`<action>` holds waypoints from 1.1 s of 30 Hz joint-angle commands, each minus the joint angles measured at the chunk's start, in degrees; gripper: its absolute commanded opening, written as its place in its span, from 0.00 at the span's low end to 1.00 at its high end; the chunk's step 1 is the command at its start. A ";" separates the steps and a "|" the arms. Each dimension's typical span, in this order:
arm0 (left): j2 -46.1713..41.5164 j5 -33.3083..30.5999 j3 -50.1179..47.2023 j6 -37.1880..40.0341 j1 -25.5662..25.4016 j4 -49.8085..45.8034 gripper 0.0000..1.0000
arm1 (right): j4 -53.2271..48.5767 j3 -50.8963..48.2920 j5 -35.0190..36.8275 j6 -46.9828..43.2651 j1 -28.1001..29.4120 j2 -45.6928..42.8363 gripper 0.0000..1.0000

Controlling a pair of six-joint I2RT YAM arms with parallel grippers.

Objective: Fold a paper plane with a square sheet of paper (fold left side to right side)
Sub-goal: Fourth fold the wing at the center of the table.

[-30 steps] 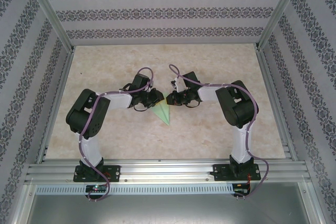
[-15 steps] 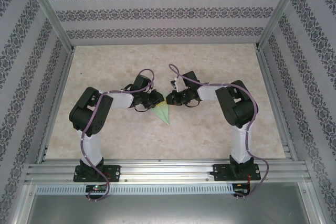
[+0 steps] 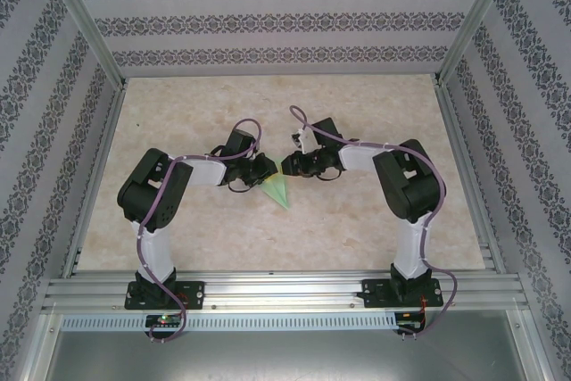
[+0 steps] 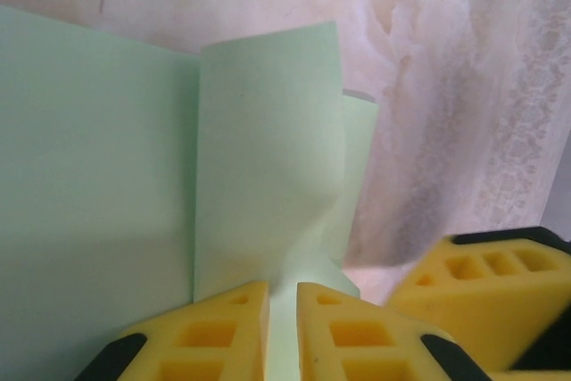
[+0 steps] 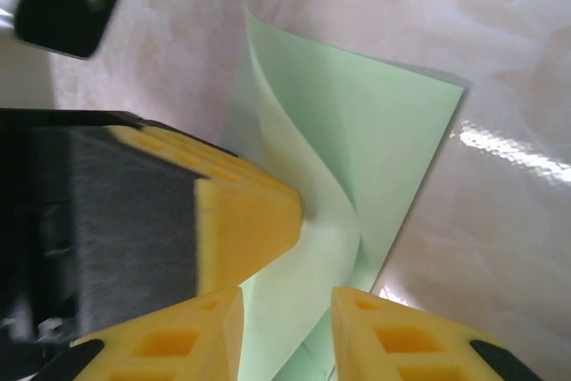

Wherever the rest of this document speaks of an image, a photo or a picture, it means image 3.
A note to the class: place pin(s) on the light green paper sheet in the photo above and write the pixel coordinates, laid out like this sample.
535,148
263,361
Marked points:
278,193

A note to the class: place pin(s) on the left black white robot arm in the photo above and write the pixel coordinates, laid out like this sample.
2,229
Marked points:
151,189

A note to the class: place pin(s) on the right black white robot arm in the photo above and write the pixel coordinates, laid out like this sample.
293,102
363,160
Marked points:
410,189

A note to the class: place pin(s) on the grey sheet metal tray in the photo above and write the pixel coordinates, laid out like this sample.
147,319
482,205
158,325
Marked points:
285,358

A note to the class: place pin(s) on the circuit board with green light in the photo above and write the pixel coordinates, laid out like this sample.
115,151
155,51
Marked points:
163,321

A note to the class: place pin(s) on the circuit board with blue light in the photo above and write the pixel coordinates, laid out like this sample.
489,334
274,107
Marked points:
408,319

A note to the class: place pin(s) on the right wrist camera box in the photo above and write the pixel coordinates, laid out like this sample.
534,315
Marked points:
305,140

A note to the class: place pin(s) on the long aluminium mounting rail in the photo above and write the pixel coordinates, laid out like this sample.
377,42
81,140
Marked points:
285,289

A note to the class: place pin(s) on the aluminium table side rail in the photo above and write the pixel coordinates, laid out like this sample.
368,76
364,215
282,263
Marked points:
96,176
455,131

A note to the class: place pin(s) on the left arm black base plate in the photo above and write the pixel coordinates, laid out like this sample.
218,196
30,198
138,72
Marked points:
194,294

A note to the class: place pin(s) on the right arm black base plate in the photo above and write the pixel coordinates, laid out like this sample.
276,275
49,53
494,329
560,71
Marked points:
372,292

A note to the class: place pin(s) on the aluminium frame post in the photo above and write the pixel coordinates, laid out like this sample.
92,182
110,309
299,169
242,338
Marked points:
81,10
478,10

